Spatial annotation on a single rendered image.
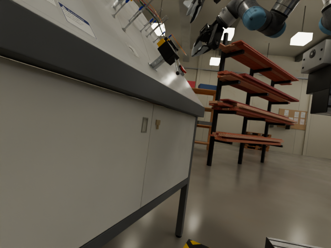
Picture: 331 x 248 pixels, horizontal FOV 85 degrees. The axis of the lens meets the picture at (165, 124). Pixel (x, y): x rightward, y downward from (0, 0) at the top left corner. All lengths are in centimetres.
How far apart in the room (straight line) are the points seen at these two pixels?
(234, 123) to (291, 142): 309
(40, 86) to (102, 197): 32
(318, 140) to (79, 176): 1227
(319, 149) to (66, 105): 1238
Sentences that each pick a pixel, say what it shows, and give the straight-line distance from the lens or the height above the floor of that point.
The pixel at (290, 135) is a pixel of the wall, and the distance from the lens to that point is 1176.
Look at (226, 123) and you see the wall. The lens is 1064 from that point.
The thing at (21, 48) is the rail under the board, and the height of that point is 81.
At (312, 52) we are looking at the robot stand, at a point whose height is 109.
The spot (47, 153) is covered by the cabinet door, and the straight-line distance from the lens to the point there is 42.
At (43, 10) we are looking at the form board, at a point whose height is 89.
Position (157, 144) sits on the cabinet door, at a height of 64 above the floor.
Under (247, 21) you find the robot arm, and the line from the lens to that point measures 85.
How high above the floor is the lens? 73
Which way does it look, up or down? level
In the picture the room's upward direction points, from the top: 7 degrees clockwise
